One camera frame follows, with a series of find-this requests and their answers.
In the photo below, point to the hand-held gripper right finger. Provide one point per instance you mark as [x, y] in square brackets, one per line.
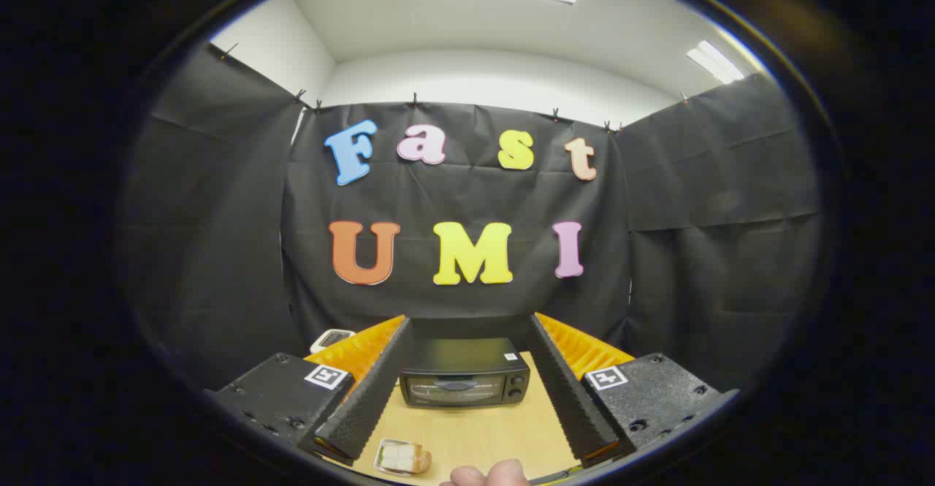
[566, 391]

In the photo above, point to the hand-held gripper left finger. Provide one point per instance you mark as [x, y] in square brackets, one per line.
[372, 391]

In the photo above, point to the white bread sandwich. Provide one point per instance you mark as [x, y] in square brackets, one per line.
[405, 459]

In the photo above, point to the black toaster oven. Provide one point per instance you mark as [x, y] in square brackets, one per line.
[464, 369]

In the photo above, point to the white pop-up toaster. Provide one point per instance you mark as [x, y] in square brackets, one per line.
[332, 340]

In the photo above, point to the small white rectangular tray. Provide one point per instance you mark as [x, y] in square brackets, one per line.
[379, 458]

